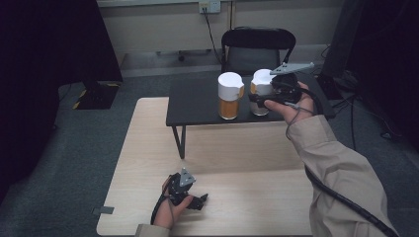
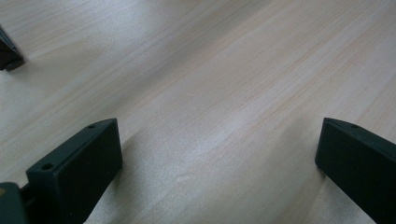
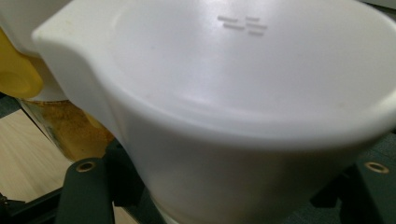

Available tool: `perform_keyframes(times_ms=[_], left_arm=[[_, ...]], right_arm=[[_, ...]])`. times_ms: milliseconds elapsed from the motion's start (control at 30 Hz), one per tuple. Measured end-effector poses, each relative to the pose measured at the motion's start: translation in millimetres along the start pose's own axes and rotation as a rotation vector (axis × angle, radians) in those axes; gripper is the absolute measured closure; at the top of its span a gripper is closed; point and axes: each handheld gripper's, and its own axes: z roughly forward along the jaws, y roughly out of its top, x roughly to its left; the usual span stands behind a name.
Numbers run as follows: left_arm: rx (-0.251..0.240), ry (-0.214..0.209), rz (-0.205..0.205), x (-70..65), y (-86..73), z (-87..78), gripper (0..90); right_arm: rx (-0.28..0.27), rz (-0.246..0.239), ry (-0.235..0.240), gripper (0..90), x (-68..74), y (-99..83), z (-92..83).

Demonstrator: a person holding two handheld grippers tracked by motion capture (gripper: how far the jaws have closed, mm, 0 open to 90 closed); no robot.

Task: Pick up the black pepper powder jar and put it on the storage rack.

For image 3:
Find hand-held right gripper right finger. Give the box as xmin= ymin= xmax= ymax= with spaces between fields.
xmin=309 ymin=160 xmax=396 ymax=224

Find glass jar with orange powder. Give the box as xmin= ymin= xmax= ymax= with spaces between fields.
xmin=0 ymin=0 xmax=117 ymax=162

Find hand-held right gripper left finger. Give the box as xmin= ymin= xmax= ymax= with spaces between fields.
xmin=55 ymin=139 xmax=149 ymax=224

